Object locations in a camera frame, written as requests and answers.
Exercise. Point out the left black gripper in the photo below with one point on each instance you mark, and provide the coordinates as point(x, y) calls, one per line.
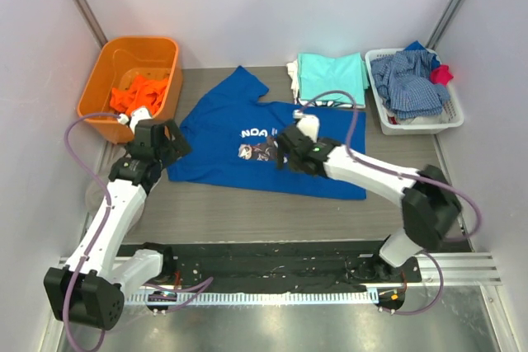
point(172, 139)

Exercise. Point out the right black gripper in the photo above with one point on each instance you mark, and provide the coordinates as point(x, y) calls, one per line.
point(289, 148)

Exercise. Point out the blue t shirt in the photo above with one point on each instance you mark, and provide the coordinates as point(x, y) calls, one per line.
point(231, 133)

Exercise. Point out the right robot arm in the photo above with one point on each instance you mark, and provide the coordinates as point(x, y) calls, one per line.
point(428, 205)

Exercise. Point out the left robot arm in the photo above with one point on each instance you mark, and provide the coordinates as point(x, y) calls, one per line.
point(90, 290)

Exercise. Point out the orange t shirt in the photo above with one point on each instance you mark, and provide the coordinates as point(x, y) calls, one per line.
point(141, 92)

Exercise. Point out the orange plastic tub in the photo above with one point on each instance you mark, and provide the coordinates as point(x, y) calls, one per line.
point(122, 60)

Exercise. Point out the folded teal t shirt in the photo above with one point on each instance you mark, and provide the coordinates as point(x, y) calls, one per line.
point(317, 74)

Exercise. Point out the grey cap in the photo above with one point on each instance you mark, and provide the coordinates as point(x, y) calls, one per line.
point(94, 196)

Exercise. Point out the folded white printed t shirt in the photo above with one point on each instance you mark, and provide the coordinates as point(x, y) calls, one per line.
point(332, 100)

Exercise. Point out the white plastic laundry basket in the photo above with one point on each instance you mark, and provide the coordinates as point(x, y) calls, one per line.
point(451, 117)

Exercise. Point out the blue checkered shirt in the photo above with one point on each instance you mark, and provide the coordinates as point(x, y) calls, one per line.
point(403, 81)

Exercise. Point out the blue cloth in basket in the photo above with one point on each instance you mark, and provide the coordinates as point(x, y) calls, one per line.
point(416, 45)

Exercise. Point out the red cloth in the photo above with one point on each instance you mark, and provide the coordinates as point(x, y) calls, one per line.
point(441, 75)

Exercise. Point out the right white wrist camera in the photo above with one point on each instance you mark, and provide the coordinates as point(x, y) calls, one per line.
point(307, 124)

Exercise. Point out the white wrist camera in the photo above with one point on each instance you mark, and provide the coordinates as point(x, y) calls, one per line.
point(131, 121)
point(307, 124)

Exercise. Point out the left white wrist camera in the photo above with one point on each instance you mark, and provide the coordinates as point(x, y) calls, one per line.
point(131, 121)

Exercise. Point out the slotted white cable duct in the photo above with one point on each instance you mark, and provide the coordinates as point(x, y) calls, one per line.
point(256, 299)

